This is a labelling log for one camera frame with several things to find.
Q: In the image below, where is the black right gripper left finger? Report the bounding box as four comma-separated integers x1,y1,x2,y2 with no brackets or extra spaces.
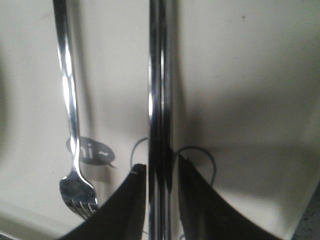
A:
61,164,147,240

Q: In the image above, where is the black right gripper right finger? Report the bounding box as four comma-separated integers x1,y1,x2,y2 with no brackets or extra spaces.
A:
178,155,279,240

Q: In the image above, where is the steel fork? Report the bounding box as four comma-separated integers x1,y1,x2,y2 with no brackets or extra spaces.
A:
52,0,98,220

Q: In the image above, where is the cream rabbit serving tray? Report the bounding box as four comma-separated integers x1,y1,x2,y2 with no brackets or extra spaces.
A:
0,0,320,240

